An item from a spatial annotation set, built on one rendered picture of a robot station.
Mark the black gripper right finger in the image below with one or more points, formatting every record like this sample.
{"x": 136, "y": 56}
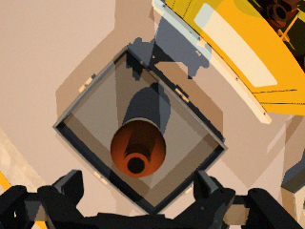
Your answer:
{"x": 214, "y": 203}

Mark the yellow crate with dividers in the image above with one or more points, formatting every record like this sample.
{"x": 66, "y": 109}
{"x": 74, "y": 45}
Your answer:
{"x": 251, "y": 48}

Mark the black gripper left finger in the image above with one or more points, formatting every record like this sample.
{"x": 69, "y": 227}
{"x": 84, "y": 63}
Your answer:
{"x": 57, "y": 201}

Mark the grey square tray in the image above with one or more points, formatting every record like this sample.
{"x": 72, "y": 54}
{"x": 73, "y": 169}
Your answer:
{"x": 127, "y": 88}

